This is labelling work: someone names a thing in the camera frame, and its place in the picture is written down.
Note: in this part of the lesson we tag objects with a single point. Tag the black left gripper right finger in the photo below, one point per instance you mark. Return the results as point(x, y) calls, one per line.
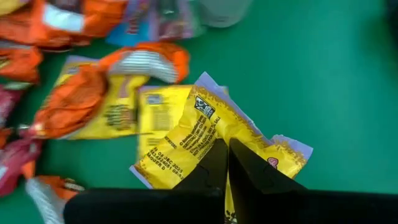
point(280, 205)

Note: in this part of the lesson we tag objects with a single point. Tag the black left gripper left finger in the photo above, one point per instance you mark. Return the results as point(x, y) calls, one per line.
point(155, 208)

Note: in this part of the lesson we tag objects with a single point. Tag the yellow candy packet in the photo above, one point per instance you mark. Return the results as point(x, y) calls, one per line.
point(192, 137)
point(11, 5)
point(158, 115)
point(121, 109)

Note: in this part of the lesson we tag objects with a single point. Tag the pink candy packet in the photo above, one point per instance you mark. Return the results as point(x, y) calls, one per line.
point(15, 161)
point(7, 105)

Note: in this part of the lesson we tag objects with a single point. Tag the blue candy packet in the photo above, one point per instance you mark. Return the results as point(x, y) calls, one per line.
point(133, 34)

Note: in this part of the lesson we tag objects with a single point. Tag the green table mat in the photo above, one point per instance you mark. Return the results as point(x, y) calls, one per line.
point(311, 77)

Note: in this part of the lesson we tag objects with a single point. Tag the silver diet soda can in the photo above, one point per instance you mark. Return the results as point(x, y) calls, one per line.
point(224, 12)

